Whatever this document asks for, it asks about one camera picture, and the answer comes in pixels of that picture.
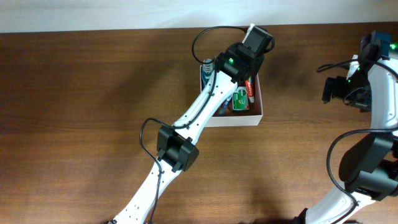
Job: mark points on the teal mouthwash bottle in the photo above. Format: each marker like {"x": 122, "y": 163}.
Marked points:
{"x": 206, "y": 71}

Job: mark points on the blue white toothbrush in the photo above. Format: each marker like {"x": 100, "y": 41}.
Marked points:
{"x": 224, "y": 106}

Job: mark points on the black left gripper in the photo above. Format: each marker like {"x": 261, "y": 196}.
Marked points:
{"x": 259, "y": 61}

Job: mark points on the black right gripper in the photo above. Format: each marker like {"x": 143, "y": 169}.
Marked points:
{"x": 364, "y": 104}

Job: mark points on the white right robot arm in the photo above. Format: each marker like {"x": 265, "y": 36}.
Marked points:
{"x": 365, "y": 175}

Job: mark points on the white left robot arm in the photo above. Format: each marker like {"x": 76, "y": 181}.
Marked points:
{"x": 176, "y": 143}

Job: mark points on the green soap box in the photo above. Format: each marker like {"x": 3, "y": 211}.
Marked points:
{"x": 240, "y": 99}

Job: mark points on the white cardboard box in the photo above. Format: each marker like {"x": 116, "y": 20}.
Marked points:
{"x": 251, "y": 117}

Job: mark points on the green red toothpaste tube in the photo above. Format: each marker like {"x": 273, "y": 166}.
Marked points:
{"x": 250, "y": 89}

